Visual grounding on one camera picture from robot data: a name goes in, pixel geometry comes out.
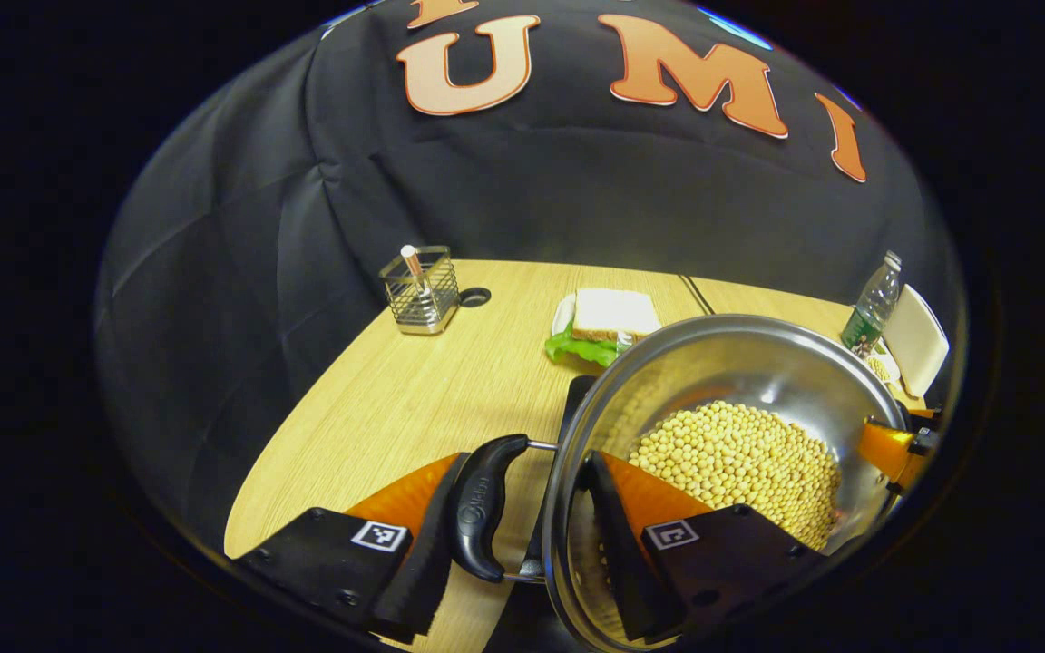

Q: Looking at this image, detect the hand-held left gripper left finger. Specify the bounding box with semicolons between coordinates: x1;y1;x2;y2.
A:
234;452;471;645

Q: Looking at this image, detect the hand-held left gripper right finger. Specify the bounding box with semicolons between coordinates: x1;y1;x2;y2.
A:
577;451;827;645

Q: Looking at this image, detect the pile of yellow soybeans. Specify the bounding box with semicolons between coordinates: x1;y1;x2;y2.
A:
629;401;843;551

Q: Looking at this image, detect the black induction cooktop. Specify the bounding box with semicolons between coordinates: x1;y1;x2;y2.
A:
486;375;601;653

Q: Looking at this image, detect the stainless steel pot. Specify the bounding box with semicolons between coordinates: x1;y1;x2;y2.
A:
448;314;909;653

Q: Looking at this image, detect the white divided bean dish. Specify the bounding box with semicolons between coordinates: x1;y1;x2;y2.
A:
863;345;902;384

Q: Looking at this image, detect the white toaster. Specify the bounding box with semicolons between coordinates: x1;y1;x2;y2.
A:
881;284;951;398

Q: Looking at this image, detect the clear plastic water bottle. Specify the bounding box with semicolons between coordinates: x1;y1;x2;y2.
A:
840;250;903;359

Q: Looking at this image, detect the sandwich with lettuce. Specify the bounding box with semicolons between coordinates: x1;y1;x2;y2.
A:
545;288;662;368

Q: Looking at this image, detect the black backdrop cloth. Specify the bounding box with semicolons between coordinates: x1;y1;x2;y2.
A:
92;0;963;554

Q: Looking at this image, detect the black power cable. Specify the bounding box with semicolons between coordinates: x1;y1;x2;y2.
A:
679;274;714;316

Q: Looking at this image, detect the metal wire holder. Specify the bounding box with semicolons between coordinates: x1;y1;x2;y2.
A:
379;245;462;336

